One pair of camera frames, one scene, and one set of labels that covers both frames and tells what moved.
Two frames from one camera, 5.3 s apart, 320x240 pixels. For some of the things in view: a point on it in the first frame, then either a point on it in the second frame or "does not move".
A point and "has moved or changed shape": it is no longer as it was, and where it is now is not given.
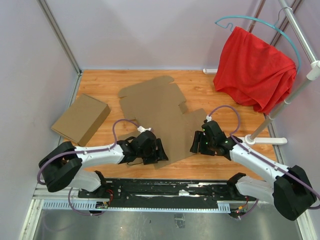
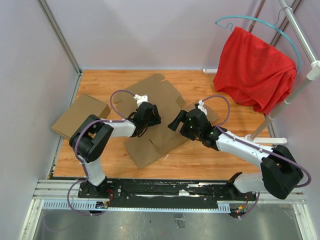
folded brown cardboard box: x=80 y=120 does not move
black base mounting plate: x=164 y=192 does not move
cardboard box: x=154 y=104 has moved or changed shape
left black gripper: x=158 y=154 to x=156 y=119
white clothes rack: x=314 y=76 does not move
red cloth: x=253 y=73 does not move
